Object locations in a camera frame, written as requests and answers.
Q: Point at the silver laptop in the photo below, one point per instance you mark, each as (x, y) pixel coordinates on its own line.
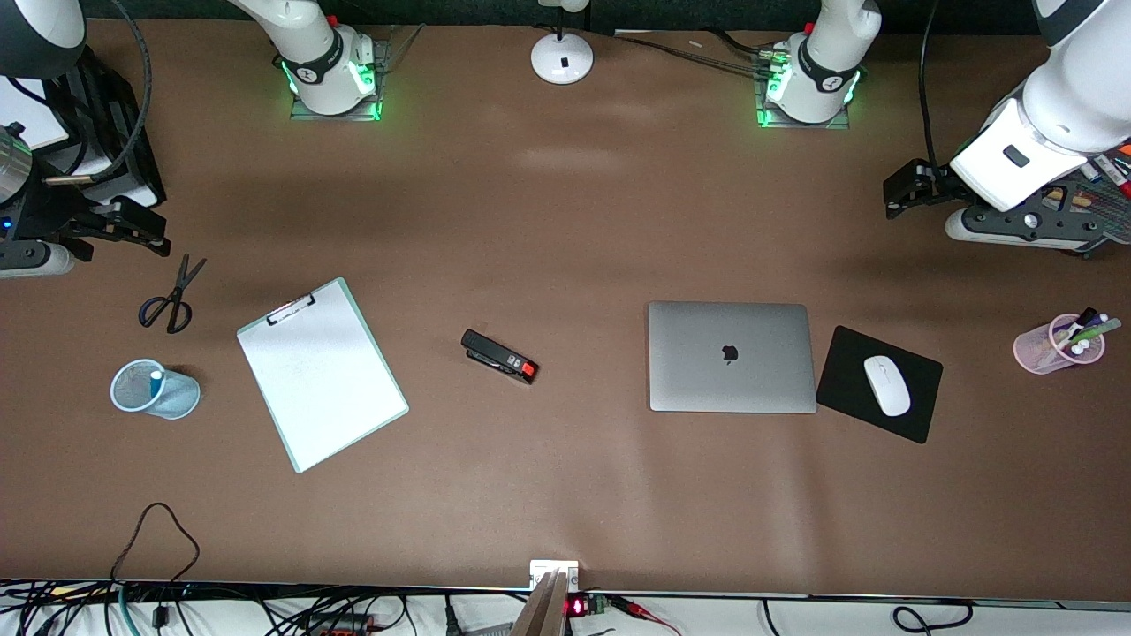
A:
(707, 380)

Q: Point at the orange marker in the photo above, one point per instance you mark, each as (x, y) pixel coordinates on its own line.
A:
(1122, 146)

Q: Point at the black mouse pad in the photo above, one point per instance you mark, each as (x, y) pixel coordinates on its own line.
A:
(848, 389)

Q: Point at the pink mesh pen cup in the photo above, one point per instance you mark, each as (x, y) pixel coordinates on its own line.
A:
(1034, 349)

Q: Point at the white paper sheet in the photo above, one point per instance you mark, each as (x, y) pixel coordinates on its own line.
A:
(26, 110)

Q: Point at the green marker in cup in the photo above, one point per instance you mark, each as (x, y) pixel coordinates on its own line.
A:
(1096, 332)

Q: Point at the blue capped white marker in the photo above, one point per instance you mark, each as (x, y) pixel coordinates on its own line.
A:
(1092, 171)

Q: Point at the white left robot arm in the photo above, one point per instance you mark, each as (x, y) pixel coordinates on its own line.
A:
(1087, 106)

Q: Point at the black purple marker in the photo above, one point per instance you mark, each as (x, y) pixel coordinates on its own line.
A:
(1085, 316)

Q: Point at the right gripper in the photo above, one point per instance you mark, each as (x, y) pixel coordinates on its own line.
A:
(42, 215)

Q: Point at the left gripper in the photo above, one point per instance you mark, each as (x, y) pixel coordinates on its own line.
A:
(938, 183)

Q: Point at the red capped white marker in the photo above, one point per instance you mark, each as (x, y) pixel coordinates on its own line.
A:
(1115, 178)

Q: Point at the black stacked document tray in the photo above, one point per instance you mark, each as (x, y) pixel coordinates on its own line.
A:
(106, 106)

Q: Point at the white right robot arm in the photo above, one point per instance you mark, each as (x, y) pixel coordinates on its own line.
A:
(318, 62)

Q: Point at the black stapler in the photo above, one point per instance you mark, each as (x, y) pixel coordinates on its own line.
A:
(495, 355)

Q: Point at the circuit board with red display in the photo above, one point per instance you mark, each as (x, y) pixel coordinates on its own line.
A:
(579, 607)

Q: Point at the small white box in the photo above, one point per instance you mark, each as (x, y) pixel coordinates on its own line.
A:
(541, 567)

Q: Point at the white clipboard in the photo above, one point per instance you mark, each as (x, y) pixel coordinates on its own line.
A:
(318, 380)

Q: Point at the white round lamp base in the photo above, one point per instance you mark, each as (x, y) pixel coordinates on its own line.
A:
(562, 62)

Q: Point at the white computer mouse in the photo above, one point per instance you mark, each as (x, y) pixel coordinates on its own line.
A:
(886, 384)

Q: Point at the light blue mesh cup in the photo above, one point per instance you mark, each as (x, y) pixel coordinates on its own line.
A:
(181, 399)

